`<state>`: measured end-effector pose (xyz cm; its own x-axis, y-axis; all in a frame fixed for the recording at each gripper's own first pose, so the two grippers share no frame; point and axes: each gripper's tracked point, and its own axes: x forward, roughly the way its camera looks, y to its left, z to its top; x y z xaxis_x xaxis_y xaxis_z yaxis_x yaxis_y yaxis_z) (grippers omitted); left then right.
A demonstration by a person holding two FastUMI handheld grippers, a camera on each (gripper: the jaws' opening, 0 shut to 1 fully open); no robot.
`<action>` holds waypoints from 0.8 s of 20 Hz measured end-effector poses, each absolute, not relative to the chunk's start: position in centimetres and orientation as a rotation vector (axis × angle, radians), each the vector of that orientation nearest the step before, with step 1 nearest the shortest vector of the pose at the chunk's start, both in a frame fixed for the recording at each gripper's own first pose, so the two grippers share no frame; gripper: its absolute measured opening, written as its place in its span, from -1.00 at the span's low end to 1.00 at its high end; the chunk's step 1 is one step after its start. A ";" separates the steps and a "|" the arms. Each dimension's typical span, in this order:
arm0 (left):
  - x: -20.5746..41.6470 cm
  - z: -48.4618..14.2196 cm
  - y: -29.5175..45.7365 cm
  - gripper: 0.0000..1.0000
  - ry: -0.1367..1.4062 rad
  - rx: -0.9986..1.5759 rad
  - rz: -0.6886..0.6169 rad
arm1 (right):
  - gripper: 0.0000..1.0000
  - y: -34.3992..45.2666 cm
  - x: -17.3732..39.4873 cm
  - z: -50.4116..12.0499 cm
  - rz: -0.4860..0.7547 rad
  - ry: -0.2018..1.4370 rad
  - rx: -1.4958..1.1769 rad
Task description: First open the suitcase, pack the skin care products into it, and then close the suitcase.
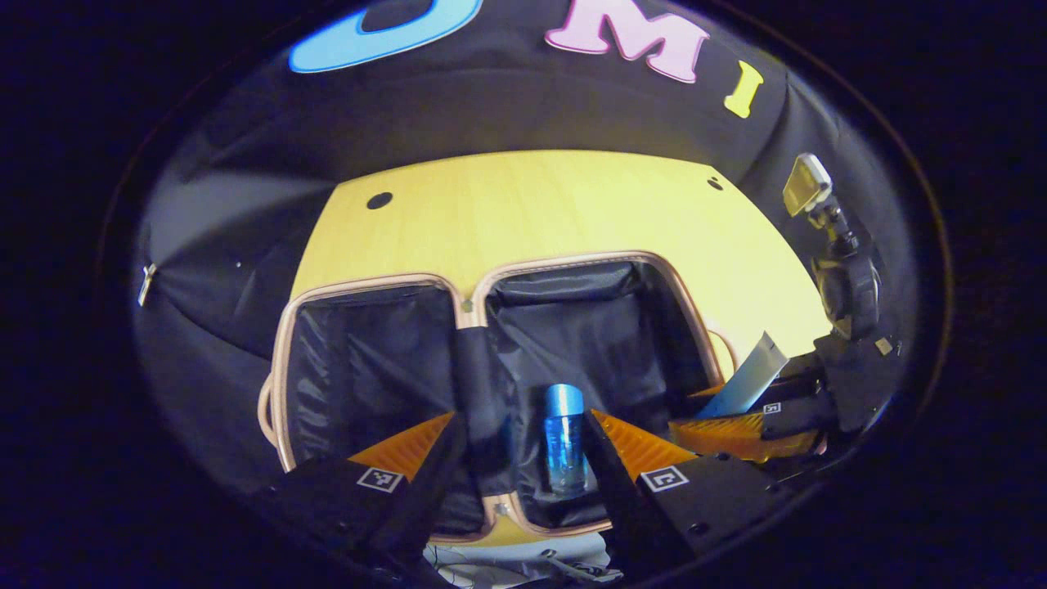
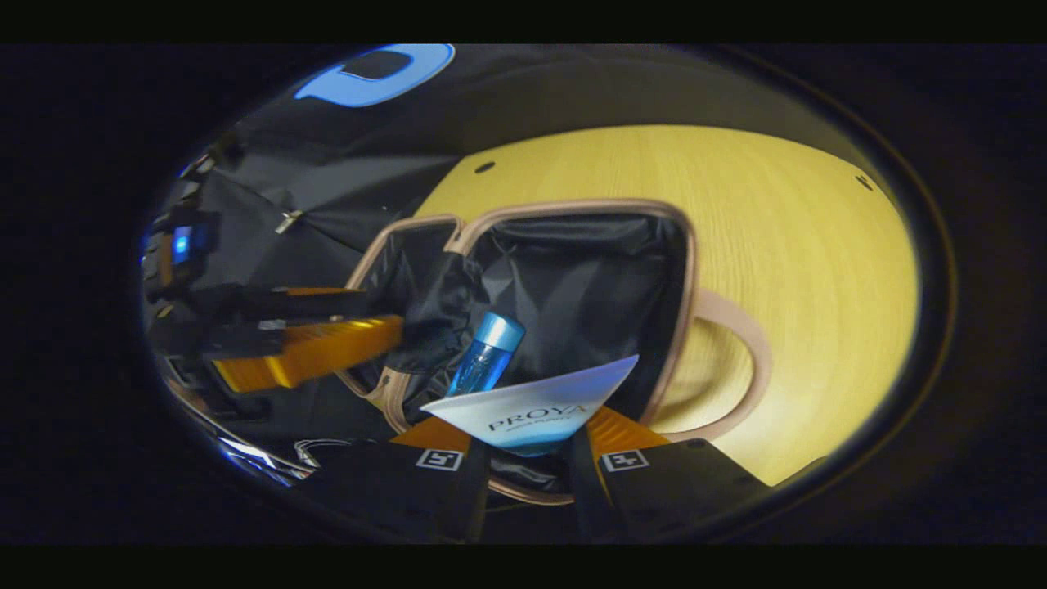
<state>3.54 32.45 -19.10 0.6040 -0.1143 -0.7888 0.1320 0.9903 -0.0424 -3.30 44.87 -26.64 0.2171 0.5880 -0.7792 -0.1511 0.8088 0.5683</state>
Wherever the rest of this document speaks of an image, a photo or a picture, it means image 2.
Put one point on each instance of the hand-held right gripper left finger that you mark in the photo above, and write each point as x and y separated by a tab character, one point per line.
473	491

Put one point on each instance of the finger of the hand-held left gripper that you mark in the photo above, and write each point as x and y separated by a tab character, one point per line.
311	304
327	348

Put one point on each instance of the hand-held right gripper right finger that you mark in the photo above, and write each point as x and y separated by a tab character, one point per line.
587	491

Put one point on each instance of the white blue skincare tube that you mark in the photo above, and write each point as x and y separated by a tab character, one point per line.
532	409

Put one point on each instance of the blue skincare bottle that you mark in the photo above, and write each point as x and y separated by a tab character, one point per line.
491	348

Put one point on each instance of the pink suitcase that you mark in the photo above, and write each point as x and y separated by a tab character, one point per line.
589	278

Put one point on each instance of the metal cloth clip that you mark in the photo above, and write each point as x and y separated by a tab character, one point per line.
288	221

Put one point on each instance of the black backdrop cloth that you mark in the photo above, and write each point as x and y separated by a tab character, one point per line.
327	147

